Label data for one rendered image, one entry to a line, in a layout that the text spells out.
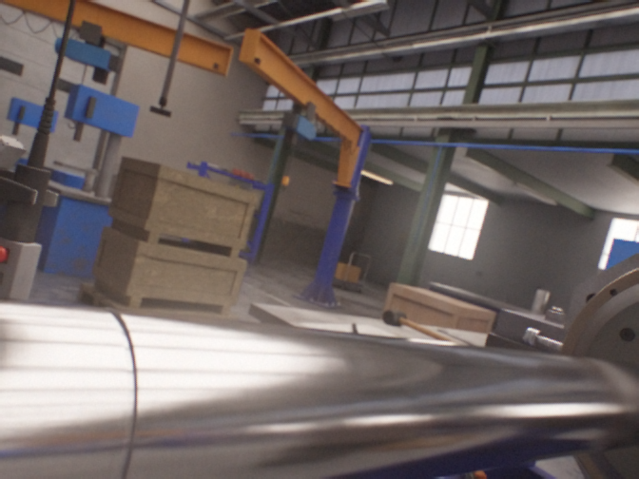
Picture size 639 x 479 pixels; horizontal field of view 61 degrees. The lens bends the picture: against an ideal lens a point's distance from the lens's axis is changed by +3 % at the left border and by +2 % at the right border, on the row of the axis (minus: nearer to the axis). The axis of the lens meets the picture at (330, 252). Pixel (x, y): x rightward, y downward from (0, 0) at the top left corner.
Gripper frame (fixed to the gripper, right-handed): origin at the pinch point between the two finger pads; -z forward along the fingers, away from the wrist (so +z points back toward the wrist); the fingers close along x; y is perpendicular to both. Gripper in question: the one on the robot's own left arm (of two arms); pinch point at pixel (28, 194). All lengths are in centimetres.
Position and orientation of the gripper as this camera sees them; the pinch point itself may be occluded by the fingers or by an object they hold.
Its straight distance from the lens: 95.8
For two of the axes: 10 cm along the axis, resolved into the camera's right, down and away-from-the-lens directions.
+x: -1.1, 0.1, -9.9
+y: 2.6, -9.6, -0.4
